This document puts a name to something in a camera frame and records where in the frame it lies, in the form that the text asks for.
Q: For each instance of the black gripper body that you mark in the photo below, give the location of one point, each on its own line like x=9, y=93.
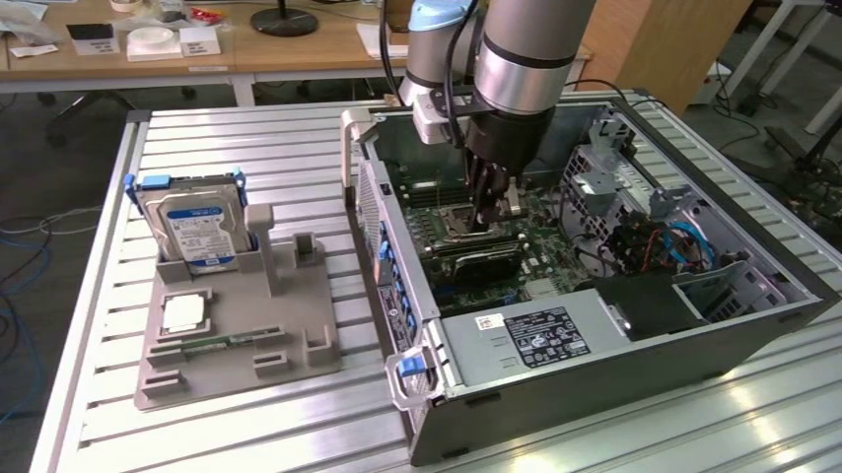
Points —
x=509, y=138

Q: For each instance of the black Nvidia graphics card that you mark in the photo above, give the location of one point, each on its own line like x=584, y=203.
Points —
x=487, y=266

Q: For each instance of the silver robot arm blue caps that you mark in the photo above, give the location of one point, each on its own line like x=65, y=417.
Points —
x=525, y=59

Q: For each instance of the metal CPU socket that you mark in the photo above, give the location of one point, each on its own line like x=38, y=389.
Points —
x=453, y=222

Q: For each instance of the thin metal locking lever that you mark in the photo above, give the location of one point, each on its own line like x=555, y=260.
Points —
x=436, y=194

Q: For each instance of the black RAM slot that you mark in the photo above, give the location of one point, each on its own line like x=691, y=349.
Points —
x=427, y=186
x=427, y=192
x=427, y=198
x=427, y=180

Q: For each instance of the green motherboard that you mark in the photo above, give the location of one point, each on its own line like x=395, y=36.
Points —
x=552, y=236

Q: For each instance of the perforated metal drive cage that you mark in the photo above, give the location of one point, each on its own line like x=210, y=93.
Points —
x=588, y=192

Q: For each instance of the green RAM stick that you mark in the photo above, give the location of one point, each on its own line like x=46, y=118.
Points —
x=216, y=342
x=447, y=245

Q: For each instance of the silver chipset heatsink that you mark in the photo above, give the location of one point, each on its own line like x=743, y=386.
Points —
x=539, y=290

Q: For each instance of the white paper stack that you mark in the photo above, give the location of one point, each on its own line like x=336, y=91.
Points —
x=369, y=42

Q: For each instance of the brown cardboard box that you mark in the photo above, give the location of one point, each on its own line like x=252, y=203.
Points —
x=397, y=20

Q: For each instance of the grey power supply unit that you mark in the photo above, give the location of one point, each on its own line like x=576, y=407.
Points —
x=473, y=355

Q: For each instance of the metal disk bay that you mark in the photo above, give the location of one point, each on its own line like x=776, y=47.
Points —
x=729, y=276

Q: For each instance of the blue case latch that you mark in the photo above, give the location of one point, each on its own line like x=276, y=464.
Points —
x=409, y=368

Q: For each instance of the wooden desk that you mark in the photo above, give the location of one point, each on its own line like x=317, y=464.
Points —
x=296, y=49

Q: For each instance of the dark grey open PC case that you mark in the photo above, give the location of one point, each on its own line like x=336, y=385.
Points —
x=579, y=394

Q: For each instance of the black round lamp base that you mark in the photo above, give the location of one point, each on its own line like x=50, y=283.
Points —
x=282, y=22

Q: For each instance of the hard disk with blue caddy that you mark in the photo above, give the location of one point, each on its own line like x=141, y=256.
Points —
x=193, y=231

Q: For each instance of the grey plastic parts rack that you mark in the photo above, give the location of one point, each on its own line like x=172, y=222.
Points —
x=242, y=364

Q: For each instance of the white labelled box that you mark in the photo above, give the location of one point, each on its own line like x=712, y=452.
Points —
x=198, y=43

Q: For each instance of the silver CPU chip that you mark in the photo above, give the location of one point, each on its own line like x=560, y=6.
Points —
x=184, y=314

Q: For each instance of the red packet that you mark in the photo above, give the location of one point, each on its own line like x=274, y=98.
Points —
x=206, y=16

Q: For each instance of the white box with round dish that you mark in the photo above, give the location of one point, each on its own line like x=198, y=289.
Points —
x=154, y=44

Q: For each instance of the black office chair base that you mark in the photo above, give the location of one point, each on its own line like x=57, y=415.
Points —
x=72, y=106

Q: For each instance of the white box with black lid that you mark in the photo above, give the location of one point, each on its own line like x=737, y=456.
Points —
x=93, y=42

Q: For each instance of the white paper card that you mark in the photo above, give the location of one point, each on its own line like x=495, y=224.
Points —
x=32, y=50

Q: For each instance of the clear plastic bag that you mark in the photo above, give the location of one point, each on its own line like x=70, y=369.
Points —
x=26, y=29

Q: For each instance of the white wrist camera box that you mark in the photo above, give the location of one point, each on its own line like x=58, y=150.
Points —
x=431, y=118

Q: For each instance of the white table frame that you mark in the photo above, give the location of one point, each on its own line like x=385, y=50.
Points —
x=779, y=39

